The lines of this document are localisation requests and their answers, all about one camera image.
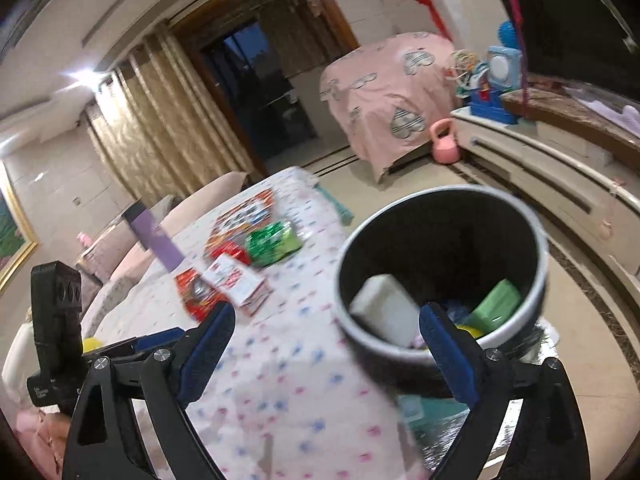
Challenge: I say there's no red crumpled wrapper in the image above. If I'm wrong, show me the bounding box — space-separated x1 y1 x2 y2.
212 241 252 267

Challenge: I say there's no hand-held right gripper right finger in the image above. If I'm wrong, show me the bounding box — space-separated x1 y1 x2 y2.
419 302 588 480

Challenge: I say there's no ceiling spotlight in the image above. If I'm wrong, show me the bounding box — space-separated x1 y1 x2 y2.
65 65 109 94

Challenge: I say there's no white floral tablecloth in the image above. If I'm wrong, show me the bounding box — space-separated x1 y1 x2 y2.
80 167 436 480

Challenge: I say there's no black white-rimmed trash bin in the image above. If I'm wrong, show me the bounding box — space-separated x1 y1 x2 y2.
334 186 560 401

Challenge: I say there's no brown balcony curtain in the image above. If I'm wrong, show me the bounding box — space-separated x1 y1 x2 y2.
260 2 332 77

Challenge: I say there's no beige patterned curtain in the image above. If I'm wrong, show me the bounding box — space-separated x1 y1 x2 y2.
84 25 262 211

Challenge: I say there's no green milk carton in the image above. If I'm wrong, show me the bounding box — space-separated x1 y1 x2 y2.
469 279 524 334

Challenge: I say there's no wooden door frame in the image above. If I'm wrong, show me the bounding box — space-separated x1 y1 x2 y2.
167 0 362 181

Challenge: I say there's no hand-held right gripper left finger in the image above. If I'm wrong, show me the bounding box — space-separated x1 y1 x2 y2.
62 302 236 480

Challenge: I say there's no blue spiky ball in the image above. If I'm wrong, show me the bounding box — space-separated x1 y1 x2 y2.
497 21 519 49

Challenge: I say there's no pink kettlebell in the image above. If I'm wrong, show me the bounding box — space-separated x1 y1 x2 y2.
429 119 460 165

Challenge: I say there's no black television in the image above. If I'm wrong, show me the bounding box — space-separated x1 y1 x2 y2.
500 0 640 92

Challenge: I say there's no gold framed picture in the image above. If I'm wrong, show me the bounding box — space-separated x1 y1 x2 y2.
0 160 39 294

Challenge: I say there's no purple water bottle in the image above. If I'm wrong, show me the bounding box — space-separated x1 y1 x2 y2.
122 199 186 269

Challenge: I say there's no grey pink sofa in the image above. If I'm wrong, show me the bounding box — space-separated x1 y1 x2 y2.
75 172 251 302

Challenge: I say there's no blue toy machine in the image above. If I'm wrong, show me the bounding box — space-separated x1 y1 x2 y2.
467 45 524 126

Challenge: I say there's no red picture book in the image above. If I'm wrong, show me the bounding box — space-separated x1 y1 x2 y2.
209 187 277 252

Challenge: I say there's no pink heart-print cover cloth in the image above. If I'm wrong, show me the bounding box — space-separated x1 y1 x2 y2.
319 31 457 184

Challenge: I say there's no white carton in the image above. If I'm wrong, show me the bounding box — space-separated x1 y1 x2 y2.
349 274 422 347

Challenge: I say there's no white television cabinet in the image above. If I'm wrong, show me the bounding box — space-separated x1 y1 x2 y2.
450 87 640 292

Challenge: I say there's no pale lavender cloth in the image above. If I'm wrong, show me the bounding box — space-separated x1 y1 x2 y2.
565 85 640 132

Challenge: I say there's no pink thin stick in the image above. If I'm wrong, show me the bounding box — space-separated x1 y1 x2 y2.
497 0 532 122

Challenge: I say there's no green shiny wrapper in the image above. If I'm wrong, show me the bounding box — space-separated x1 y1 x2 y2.
244 220 304 268

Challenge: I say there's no white red snack packet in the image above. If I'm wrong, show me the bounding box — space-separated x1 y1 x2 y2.
201 254 272 317

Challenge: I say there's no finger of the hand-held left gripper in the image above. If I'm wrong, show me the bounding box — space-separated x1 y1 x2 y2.
81 327 186 362

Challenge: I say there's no ferris wheel toy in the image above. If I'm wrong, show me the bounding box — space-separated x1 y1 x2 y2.
446 49 484 97

